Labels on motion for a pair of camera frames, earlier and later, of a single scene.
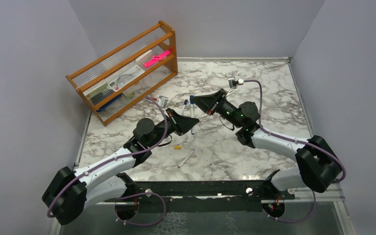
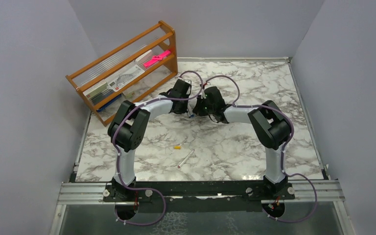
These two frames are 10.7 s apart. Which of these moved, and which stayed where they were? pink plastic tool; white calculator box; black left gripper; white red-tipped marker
Moved: black left gripper
Stayed: white calculator box; pink plastic tool; white red-tipped marker
